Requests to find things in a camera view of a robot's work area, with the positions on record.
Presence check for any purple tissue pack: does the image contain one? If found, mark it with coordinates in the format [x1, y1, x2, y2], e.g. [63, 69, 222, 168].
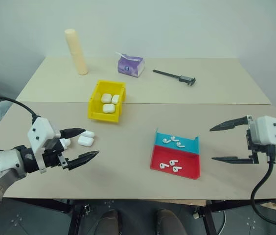
[115, 51, 146, 78]

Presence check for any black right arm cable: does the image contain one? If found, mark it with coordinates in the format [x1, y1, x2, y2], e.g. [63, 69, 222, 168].
[250, 145, 276, 227]

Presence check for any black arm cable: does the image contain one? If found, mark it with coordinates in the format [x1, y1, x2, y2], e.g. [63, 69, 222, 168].
[0, 96, 40, 124]
[250, 145, 276, 227]

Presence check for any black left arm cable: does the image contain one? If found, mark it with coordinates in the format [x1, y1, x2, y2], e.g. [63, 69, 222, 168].
[0, 96, 40, 124]

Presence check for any black digital caliper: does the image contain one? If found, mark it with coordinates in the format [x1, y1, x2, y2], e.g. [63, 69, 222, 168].
[152, 69, 198, 87]

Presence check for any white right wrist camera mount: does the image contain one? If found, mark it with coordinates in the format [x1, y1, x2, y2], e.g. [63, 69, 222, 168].
[249, 115, 276, 156]

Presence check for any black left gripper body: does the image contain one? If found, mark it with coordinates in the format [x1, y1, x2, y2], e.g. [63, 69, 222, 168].
[41, 137, 70, 170]

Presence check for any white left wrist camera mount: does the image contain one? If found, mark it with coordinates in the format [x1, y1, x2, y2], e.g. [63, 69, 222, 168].
[27, 117, 62, 174]

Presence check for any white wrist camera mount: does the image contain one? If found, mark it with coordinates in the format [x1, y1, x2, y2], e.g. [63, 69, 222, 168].
[249, 115, 276, 156]
[27, 117, 62, 174]

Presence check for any teal and red tray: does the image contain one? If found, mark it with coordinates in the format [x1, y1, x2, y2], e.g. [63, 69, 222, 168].
[149, 127, 201, 181]

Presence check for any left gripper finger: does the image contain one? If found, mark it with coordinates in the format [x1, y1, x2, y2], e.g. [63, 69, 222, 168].
[59, 127, 87, 139]
[67, 150, 100, 170]

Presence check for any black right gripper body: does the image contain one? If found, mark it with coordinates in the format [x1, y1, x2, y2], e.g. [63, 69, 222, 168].
[245, 115, 260, 165]

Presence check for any cream foam cylinder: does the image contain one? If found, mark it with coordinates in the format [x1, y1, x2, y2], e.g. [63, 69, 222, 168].
[64, 28, 89, 76]

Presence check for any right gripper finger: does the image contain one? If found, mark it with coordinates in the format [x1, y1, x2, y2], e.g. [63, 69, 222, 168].
[209, 116, 250, 133]
[211, 156, 254, 165]

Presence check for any yellow plastic bin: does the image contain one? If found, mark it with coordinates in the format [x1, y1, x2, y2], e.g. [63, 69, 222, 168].
[87, 80, 127, 125]

